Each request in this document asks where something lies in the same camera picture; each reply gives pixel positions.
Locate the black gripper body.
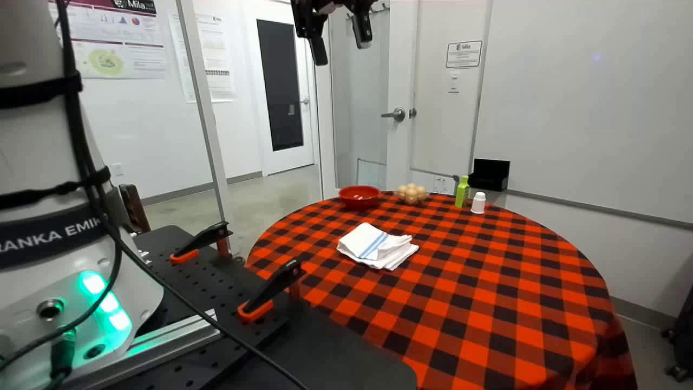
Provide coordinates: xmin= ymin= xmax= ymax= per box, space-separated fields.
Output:
xmin=289 ymin=0 xmax=381 ymax=39

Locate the white towel with blue stripes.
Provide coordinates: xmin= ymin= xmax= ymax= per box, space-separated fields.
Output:
xmin=334 ymin=222 xmax=421 ymax=274

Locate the white door sign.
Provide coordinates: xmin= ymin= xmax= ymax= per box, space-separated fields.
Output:
xmin=444 ymin=39 xmax=484 ymax=72

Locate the white paper notice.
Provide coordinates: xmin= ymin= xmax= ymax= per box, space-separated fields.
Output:
xmin=192 ymin=10 xmax=238 ymax=104

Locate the white door with dark window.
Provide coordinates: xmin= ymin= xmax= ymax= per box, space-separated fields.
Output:
xmin=247 ymin=0 xmax=318 ymax=178

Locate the grey metal pole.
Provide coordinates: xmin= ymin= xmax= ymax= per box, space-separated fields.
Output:
xmin=172 ymin=0 xmax=233 ymax=226

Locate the red bowl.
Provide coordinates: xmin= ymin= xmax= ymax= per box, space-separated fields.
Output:
xmin=337 ymin=185 xmax=382 ymax=213

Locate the pile of beige eggs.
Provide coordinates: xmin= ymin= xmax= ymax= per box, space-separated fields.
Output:
xmin=395 ymin=182 xmax=429 ymax=207

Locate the green bottle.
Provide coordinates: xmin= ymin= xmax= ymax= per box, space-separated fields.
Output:
xmin=453 ymin=173 xmax=471 ymax=213

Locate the black box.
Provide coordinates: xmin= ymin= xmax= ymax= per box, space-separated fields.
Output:
xmin=467 ymin=157 xmax=513 ymax=192

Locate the poster with maroon header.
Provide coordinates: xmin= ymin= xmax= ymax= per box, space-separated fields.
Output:
xmin=47 ymin=0 xmax=167 ymax=51

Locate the poster with green circle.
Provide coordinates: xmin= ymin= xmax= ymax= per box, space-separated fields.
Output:
xmin=73 ymin=41 xmax=169 ymax=82

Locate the black orange spring clamp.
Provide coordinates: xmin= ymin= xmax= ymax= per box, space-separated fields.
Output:
xmin=235 ymin=259 xmax=307 ymax=326
xmin=169 ymin=222 xmax=233 ymax=268

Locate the dark brown wooden object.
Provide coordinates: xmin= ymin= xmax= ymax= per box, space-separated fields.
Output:
xmin=117 ymin=182 xmax=151 ymax=234

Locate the black perforated breadboard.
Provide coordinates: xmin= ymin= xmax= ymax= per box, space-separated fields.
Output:
xmin=62 ymin=223 xmax=417 ymax=390

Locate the red black plaid tablecloth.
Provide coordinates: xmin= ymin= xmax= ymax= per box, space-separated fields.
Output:
xmin=245 ymin=189 xmax=639 ymax=390

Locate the black hard case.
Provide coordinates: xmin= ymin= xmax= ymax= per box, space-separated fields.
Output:
xmin=660 ymin=286 xmax=693 ymax=383

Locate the white door with handle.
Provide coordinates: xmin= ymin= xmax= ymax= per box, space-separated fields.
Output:
xmin=386 ymin=0 xmax=494 ymax=192

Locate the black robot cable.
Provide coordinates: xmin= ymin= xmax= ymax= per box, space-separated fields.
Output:
xmin=0 ymin=0 xmax=311 ymax=390

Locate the silver aluminium rail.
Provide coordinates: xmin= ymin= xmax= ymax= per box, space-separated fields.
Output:
xmin=67 ymin=307 xmax=222 ymax=390

